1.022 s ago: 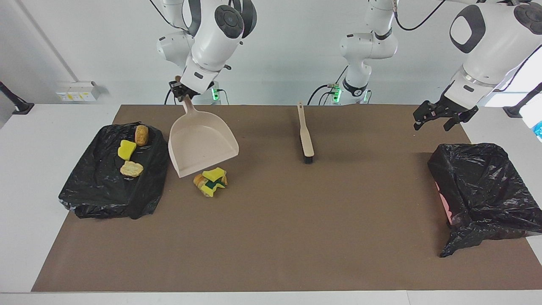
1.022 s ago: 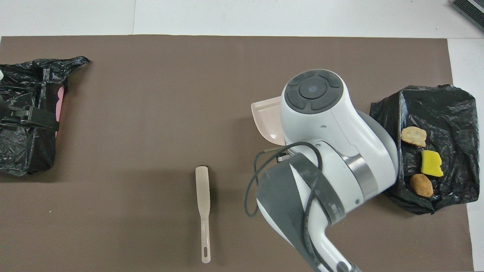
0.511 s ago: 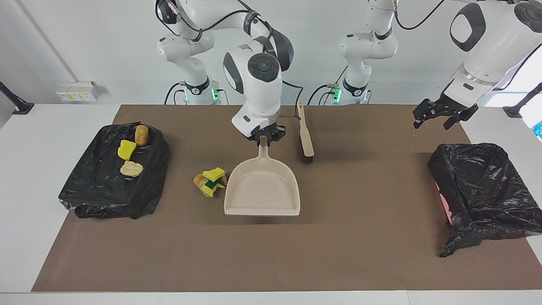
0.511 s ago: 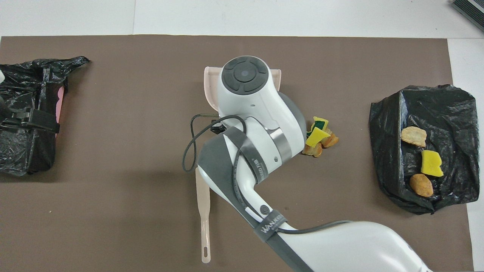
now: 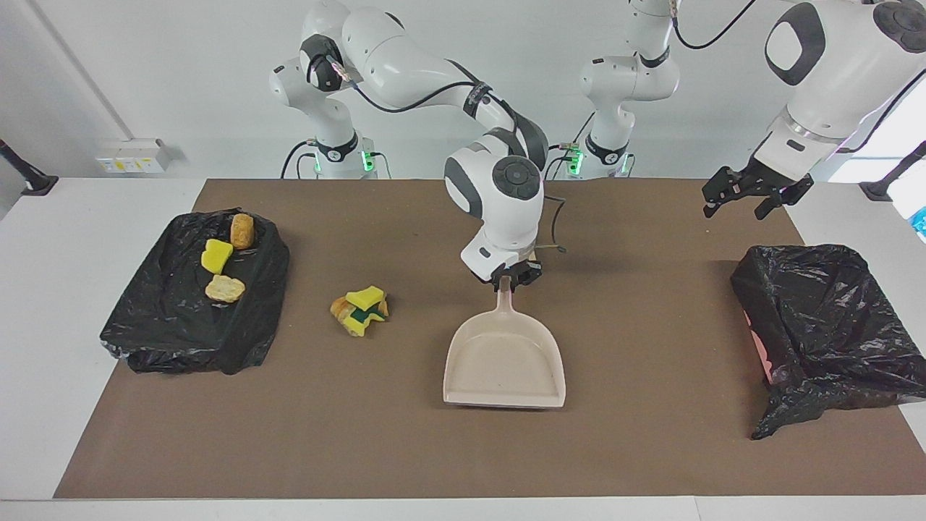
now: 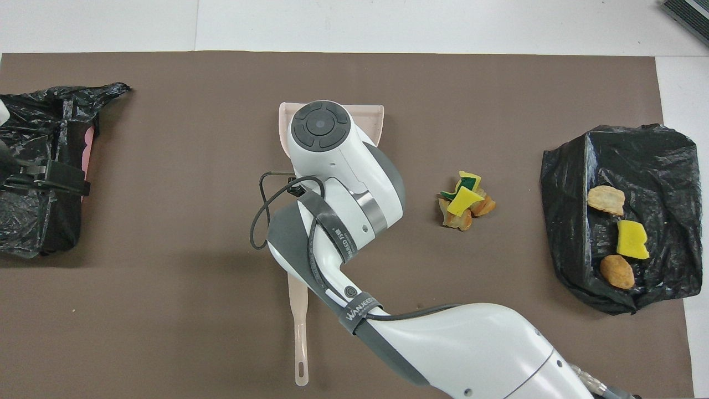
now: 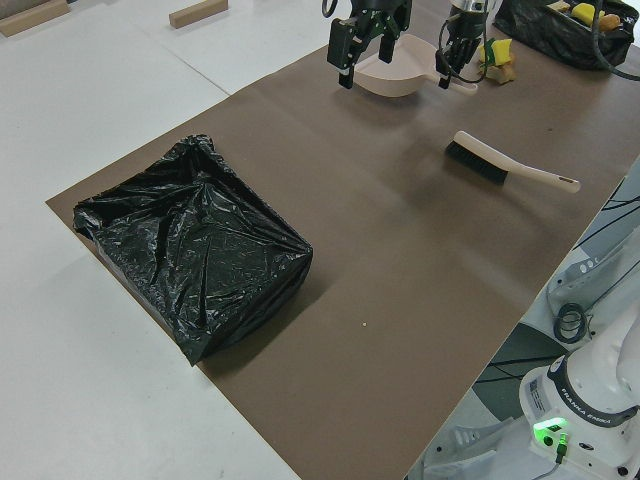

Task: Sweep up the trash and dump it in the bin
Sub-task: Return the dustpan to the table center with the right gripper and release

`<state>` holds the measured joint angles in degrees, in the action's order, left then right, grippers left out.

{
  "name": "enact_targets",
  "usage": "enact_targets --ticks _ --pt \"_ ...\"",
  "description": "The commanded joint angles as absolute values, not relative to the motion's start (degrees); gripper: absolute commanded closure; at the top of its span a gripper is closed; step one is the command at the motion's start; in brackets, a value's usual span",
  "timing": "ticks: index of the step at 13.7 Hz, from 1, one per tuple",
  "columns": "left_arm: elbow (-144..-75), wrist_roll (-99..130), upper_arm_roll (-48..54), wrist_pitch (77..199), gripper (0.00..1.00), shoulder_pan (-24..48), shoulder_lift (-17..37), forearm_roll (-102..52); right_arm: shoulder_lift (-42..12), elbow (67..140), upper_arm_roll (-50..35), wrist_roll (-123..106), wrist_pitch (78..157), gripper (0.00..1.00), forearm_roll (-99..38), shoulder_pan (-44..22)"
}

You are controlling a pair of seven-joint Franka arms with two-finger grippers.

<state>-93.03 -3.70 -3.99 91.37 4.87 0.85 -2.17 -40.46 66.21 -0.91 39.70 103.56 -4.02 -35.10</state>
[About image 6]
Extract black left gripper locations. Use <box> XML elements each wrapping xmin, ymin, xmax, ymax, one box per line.
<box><xmin>0</xmin><ymin>139</ymin><xmax>91</xmax><ymax>196</ymax></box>

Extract beige hand brush black bristles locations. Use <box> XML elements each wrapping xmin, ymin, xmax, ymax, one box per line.
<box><xmin>287</xmin><ymin>274</ymin><xmax>310</xmax><ymax>387</ymax></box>

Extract beige plastic dustpan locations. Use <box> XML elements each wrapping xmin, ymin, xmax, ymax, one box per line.
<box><xmin>279</xmin><ymin>101</ymin><xmax>386</xmax><ymax>167</ymax></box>

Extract small yellow sponge piece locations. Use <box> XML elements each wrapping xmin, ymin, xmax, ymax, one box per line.
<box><xmin>446</xmin><ymin>187</ymin><xmax>485</xmax><ymax>217</ymax></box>

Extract yellow and green scouring sponge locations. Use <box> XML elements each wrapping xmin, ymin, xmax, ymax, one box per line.
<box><xmin>440</xmin><ymin>171</ymin><xmax>482</xmax><ymax>200</ymax></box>

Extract brown oval bread roll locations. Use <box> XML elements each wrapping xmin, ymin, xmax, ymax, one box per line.
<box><xmin>599</xmin><ymin>254</ymin><xmax>635</xmax><ymax>290</ymax></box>

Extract large yellow sponge piece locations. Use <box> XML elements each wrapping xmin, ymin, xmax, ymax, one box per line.
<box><xmin>616</xmin><ymin>220</ymin><xmax>650</xmax><ymax>260</ymax></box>

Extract left black trash bag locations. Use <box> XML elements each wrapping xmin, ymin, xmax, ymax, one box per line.
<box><xmin>0</xmin><ymin>82</ymin><xmax>132</xmax><ymax>260</ymax></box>

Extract black trash bag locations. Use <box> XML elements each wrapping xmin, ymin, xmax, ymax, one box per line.
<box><xmin>0</xmin><ymin>82</ymin><xmax>132</xmax><ymax>260</ymax></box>
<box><xmin>540</xmin><ymin>123</ymin><xmax>704</xmax><ymax>316</ymax></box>

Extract right black trash bag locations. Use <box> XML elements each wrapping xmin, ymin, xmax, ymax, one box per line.
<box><xmin>540</xmin><ymin>123</ymin><xmax>704</xmax><ymax>316</ymax></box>

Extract brown table mat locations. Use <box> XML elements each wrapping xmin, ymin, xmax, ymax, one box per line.
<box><xmin>0</xmin><ymin>51</ymin><xmax>696</xmax><ymax>399</ymax></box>

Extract dark grey ribbed panel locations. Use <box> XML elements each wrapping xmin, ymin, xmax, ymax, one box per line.
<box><xmin>660</xmin><ymin>0</ymin><xmax>709</xmax><ymax>48</ymax></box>

